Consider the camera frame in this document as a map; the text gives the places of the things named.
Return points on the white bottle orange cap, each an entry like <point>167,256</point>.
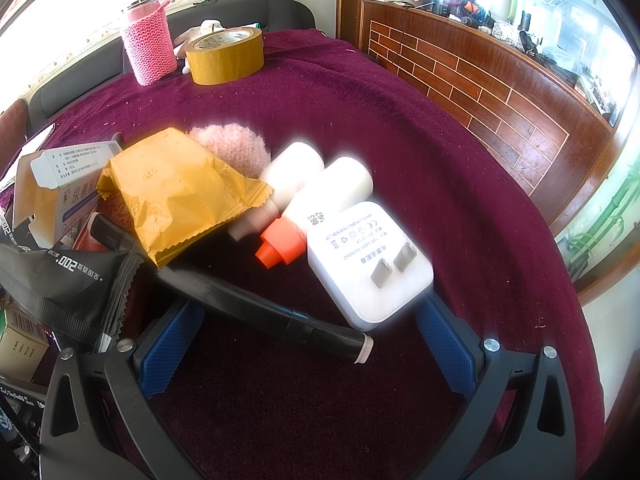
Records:
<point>330,185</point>

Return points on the white crumpled cloth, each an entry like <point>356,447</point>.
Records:
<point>186,37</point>

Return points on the wooden brick-pattern counter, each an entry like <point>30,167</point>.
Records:
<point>475,90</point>

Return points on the white charger plug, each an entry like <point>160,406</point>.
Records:
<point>360,290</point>

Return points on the maroon table cloth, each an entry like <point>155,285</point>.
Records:
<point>400,135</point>

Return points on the pink knitted sleeve bottle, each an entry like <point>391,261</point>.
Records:
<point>147,45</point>

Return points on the pink fluffy pad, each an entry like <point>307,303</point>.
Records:
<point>235,147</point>

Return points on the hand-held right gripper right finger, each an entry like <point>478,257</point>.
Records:
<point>445,345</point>

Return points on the green plant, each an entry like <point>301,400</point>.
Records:
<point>595,230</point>

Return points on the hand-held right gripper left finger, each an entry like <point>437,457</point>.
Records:
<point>170,350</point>

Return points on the yellow foil packet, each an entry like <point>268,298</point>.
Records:
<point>165,190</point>

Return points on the black marker pale pink end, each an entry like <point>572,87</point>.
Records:
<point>250,305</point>

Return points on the open white medicine box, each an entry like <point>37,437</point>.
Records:
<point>70,165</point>

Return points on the white bottle beige cap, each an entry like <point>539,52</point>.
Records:
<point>290,170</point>

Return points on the yellow tape roll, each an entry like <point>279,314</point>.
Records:
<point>225,67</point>

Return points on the small cardboard box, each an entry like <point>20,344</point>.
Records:
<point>20,350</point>

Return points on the black foil packet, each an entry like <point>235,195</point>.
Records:
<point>60,285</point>

